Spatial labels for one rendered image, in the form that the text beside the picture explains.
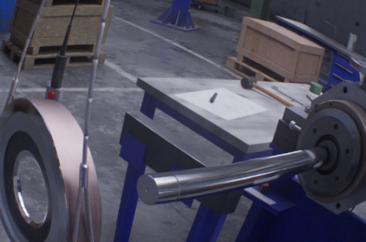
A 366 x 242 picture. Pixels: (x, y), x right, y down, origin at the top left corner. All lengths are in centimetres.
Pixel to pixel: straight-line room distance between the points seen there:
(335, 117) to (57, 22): 431
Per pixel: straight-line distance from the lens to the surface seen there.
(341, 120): 177
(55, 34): 577
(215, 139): 253
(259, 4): 995
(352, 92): 192
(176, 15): 964
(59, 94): 190
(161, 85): 280
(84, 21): 595
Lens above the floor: 162
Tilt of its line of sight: 17 degrees down
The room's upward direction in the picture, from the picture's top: 15 degrees clockwise
